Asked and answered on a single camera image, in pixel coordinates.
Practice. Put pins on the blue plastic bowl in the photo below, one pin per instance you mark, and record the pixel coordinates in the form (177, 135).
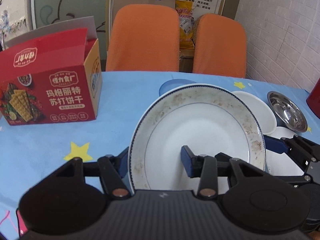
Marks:
(174, 84)

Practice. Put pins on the red cracker box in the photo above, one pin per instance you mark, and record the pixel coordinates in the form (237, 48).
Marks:
(52, 74)

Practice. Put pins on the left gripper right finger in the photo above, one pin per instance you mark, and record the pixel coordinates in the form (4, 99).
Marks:
(207, 169)

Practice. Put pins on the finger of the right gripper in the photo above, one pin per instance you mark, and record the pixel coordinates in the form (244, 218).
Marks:
(302, 151)

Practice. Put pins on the red thermos jug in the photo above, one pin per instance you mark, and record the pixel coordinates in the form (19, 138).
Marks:
(313, 100)

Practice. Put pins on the blue-rimmed white plate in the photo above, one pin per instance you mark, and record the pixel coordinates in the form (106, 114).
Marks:
(207, 119)

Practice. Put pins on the frosted glass door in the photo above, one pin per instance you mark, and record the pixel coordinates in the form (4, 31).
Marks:
(45, 12)

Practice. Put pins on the orange chair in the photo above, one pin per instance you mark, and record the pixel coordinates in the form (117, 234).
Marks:
(220, 47)
(144, 37)

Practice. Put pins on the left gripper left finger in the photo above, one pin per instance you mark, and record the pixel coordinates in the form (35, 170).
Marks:
(111, 170)

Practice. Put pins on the floral white oval plate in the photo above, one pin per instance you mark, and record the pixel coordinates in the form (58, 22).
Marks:
(261, 111)

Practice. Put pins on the left orange chair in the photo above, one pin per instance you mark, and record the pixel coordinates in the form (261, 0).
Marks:
(144, 37)

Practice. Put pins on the blue cartoon pig tablecloth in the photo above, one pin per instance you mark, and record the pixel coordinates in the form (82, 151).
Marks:
(30, 153)

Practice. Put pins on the yellow snack bag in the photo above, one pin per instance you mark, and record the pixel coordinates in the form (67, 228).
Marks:
(185, 11)

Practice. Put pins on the right orange chair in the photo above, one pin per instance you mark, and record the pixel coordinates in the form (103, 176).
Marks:
(220, 47)

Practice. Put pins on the stainless steel bowl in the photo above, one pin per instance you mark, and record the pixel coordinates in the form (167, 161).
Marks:
(287, 111)

